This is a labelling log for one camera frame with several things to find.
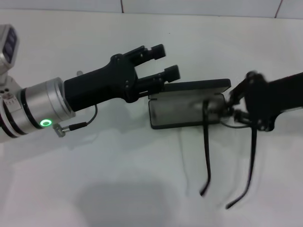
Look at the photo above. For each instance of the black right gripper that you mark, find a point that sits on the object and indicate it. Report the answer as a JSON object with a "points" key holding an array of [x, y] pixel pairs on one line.
{"points": [[272, 99]]}

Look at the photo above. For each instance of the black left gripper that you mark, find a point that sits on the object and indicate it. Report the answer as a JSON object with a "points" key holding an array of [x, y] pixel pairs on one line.
{"points": [[99, 87]]}

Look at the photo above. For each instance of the small silver cylinder stub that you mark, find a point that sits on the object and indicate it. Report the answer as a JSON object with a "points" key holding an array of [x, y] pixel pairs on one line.
{"points": [[79, 72]]}

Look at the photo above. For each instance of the black glasses case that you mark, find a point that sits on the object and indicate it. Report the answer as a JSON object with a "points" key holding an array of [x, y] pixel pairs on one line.
{"points": [[196, 86]]}

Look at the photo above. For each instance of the black glasses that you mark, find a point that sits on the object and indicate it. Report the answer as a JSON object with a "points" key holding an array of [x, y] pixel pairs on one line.
{"points": [[206, 137]]}

